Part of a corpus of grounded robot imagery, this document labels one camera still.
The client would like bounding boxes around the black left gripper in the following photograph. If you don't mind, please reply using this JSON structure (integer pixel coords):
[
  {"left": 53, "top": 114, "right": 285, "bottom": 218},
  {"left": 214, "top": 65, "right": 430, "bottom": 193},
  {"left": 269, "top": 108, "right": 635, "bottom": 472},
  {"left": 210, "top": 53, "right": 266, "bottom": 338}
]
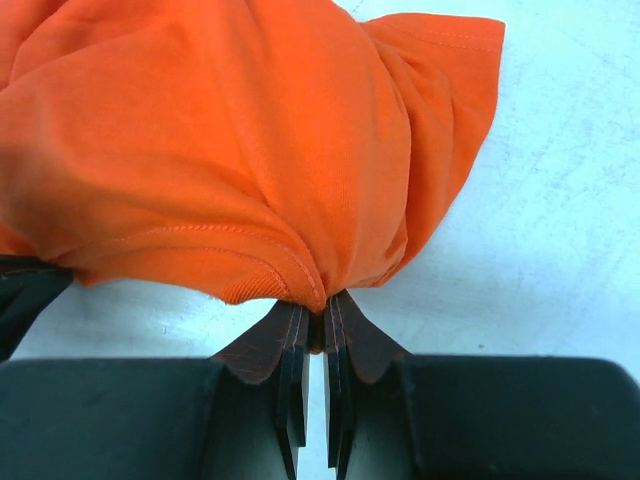
[{"left": 1, "top": 255, "right": 73, "bottom": 361}]

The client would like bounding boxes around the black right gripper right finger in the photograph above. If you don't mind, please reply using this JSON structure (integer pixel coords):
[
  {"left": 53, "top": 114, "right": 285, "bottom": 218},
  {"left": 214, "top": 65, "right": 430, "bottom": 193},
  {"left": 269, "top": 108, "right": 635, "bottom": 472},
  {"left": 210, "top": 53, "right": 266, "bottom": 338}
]
[{"left": 324, "top": 293, "right": 639, "bottom": 479}]

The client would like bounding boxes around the orange t-shirt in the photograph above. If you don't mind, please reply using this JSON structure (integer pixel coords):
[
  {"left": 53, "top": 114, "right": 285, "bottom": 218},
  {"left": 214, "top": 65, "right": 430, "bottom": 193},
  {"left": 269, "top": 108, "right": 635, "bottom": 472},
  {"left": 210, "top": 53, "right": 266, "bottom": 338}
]
[{"left": 1, "top": 1, "right": 505, "bottom": 312}]

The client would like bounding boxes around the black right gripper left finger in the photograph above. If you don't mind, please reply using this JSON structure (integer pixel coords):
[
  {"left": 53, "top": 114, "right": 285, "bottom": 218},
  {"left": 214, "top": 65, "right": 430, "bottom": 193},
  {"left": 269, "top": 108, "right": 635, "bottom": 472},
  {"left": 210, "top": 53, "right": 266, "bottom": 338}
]
[{"left": 1, "top": 302, "right": 309, "bottom": 479}]

